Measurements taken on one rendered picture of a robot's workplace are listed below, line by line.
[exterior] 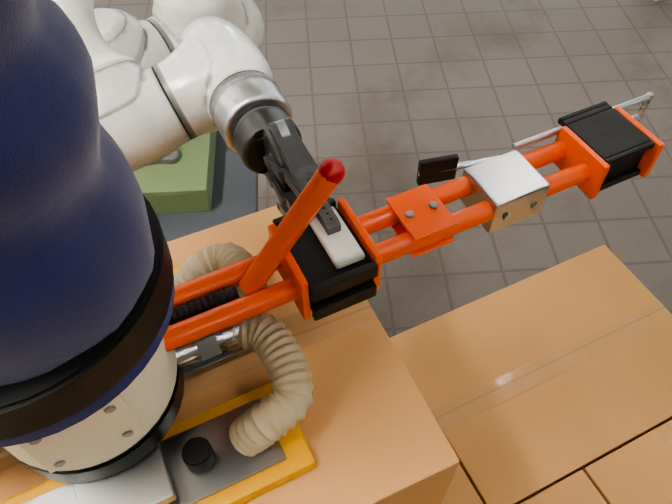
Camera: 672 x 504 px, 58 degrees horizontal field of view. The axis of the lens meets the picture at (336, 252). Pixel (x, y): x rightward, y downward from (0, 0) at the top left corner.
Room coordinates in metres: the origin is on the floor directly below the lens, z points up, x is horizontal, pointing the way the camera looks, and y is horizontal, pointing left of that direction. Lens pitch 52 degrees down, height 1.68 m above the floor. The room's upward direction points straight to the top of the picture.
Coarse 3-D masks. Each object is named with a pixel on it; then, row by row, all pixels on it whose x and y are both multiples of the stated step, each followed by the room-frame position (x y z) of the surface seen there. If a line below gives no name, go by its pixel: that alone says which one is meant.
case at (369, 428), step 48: (192, 240) 0.49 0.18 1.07; (240, 240) 0.49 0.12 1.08; (336, 336) 0.35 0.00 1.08; (384, 336) 0.35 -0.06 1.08; (192, 384) 0.29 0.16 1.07; (240, 384) 0.29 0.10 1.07; (336, 384) 0.29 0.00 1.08; (384, 384) 0.29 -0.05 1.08; (336, 432) 0.24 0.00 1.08; (384, 432) 0.24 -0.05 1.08; (432, 432) 0.24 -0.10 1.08; (0, 480) 0.19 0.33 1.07; (336, 480) 0.19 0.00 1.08; (384, 480) 0.19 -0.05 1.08; (432, 480) 0.20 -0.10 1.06
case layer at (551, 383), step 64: (448, 320) 0.70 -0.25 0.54; (512, 320) 0.70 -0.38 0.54; (576, 320) 0.70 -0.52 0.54; (640, 320) 0.70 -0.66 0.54; (448, 384) 0.55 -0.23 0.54; (512, 384) 0.55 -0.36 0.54; (576, 384) 0.55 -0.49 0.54; (640, 384) 0.55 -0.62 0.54; (512, 448) 0.41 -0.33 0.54; (576, 448) 0.41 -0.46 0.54; (640, 448) 0.41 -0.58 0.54
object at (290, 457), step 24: (216, 408) 0.26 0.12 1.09; (240, 408) 0.25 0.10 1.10; (168, 432) 0.23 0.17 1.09; (192, 432) 0.23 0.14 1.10; (216, 432) 0.23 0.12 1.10; (288, 432) 0.23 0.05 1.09; (168, 456) 0.21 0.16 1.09; (192, 456) 0.20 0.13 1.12; (216, 456) 0.21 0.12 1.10; (240, 456) 0.21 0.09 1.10; (264, 456) 0.21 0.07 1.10; (288, 456) 0.21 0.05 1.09; (312, 456) 0.21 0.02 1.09; (48, 480) 0.19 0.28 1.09; (192, 480) 0.18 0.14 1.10; (216, 480) 0.18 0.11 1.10; (240, 480) 0.18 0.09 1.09; (264, 480) 0.18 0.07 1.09; (288, 480) 0.19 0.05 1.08
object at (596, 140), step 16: (608, 112) 0.55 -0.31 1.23; (624, 112) 0.55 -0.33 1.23; (576, 128) 0.53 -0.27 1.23; (592, 128) 0.53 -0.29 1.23; (608, 128) 0.53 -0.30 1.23; (624, 128) 0.53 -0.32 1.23; (640, 128) 0.53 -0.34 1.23; (576, 144) 0.50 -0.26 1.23; (592, 144) 0.50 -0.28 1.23; (608, 144) 0.50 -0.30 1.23; (624, 144) 0.50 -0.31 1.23; (640, 144) 0.50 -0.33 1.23; (656, 144) 0.50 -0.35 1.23; (560, 160) 0.51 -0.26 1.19; (576, 160) 0.50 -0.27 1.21; (592, 160) 0.48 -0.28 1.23; (608, 160) 0.48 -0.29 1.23; (624, 160) 0.49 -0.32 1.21; (640, 160) 0.51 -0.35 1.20; (592, 176) 0.47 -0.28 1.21; (608, 176) 0.49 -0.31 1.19; (624, 176) 0.49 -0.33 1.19; (592, 192) 0.47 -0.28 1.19
